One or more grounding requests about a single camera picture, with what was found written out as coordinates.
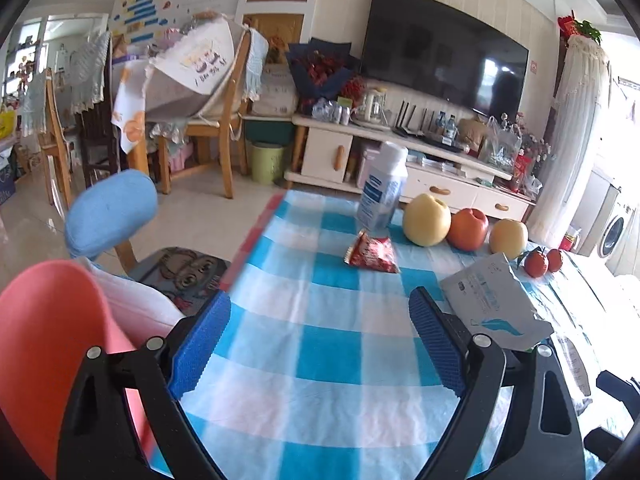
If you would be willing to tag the right orange tangerine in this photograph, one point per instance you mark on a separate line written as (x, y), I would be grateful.
(555, 260)

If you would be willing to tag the light wooden chair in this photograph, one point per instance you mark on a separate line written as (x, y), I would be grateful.
(47, 126)

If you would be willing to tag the white washing machine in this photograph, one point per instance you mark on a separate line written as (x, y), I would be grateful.
(607, 224)

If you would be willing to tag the black flat screen television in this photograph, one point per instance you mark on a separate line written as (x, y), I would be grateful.
(436, 49)

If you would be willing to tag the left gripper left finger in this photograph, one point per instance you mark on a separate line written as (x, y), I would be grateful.
(98, 439)

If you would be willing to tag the pink storage box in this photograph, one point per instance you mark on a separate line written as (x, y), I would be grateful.
(368, 150)

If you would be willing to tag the white blue plastic bottle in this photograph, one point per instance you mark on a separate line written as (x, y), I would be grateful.
(383, 188)

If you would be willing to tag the pink plastic trash bucket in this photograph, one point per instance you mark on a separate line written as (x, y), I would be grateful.
(51, 314)

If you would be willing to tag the navy red flower bouquet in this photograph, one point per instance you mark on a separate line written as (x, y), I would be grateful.
(324, 70)

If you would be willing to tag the red snack wrapper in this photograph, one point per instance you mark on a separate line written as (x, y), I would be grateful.
(372, 253)

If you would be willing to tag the green trash bin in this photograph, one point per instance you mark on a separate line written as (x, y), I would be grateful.
(266, 162)

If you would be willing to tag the wooden chair with bib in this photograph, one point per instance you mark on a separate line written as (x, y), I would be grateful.
(200, 87)

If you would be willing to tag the orange tangerine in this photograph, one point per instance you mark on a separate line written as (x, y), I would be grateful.
(555, 260)
(535, 263)

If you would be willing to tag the small yellow pear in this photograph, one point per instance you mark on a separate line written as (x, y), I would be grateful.
(509, 237)

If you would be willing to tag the white lace covered air conditioner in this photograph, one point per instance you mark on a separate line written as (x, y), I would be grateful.
(564, 178)

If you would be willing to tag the yellow hanging bag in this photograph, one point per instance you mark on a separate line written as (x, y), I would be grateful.
(7, 122)

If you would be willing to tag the white blue torn bag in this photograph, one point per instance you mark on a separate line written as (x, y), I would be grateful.
(489, 299)

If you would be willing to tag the blue white checkered tablecloth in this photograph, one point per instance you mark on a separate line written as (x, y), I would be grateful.
(319, 373)

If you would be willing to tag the red apple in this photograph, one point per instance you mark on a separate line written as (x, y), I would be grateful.
(468, 229)

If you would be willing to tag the left orange tangerine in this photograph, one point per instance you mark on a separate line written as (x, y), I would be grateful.
(535, 263)

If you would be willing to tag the dark wooden chair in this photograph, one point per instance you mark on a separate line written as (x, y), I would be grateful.
(92, 106)

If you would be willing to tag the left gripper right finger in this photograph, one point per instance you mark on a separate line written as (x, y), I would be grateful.
(514, 419)

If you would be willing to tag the large yellow pear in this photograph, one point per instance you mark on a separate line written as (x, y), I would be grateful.
(426, 221)

